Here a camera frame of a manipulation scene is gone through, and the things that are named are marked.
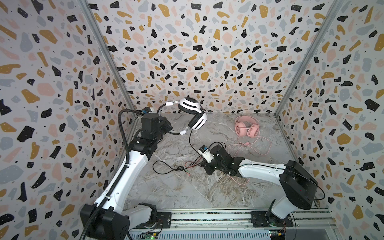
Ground white black headphones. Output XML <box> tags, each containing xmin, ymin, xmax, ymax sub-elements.
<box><xmin>157</xmin><ymin>97</ymin><xmax>208</xmax><ymax>135</ymax></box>

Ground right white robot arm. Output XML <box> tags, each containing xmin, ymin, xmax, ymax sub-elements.
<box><xmin>198</xmin><ymin>145</ymin><xmax>318</xmax><ymax>228</ymax></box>

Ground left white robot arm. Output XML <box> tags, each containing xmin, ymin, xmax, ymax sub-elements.
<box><xmin>80</xmin><ymin>113</ymin><xmax>172</xmax><ymax>240</ymax></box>

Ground pink headphones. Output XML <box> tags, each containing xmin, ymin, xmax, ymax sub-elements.
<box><xmin>235</xmin><ymin>116</ymin><xmax>260</xmax><ymax>139</ymax></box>

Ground green circuit board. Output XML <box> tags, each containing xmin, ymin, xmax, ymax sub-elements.
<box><xmin>138</xmin><ymin>232</ymin><xmax>159</xmax><ymax>240</ymax></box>

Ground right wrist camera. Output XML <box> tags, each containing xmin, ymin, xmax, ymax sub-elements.
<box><xmin>198</xmin><ymin>145</ymin><xmax>214</xmax><ymax>164</ymax></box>

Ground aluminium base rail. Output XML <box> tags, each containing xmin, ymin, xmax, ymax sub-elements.
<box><xmin>130</xmin><ymin>208</ymin><xmax>342</xmax><ymax>240</ymax></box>

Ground black corrugated cable conduit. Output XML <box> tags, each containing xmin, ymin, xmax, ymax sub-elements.
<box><xmin>79</xmin><ymin>108</ymin><xmax>145</xmax><ymax>240</ymax></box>

